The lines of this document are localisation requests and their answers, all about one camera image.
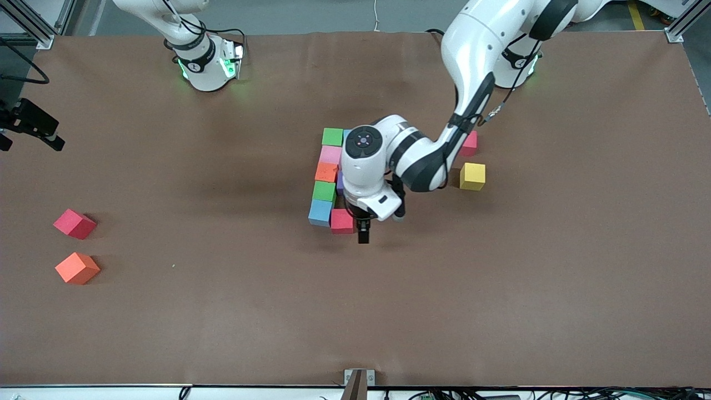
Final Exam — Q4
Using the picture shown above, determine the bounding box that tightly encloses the metal mount bracket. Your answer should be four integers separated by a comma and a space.
340, 368, 376, 400

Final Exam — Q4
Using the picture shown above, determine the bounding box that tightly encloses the yellow foam block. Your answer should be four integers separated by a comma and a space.
459, 162, 487, 192

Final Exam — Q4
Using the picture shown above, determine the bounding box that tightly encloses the aluminium frame post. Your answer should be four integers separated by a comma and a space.
0, 0, 76, 51
664, 0, 711, 44

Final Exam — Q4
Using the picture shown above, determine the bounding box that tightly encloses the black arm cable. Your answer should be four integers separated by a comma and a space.
480, 33, 548, 126
0, 36, 49, 85

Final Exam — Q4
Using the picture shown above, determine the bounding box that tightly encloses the smooth orange foam block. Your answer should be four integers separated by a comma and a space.
55, 252, 101, 286

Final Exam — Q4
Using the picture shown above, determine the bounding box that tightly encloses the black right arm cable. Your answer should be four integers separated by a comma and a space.
0, 36, 49, 85

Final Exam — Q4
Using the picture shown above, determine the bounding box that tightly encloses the blue foam block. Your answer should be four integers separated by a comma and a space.
308, 199, 334, 227

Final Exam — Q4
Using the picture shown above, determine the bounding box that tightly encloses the black cable bundle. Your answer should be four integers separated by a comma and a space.
383, 387, 711, 400

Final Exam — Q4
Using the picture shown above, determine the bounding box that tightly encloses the brown table mat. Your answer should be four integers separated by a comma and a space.
0, 31, 711, 388

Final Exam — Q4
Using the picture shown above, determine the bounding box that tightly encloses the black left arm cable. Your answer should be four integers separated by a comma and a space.
480, 33, 548, 126

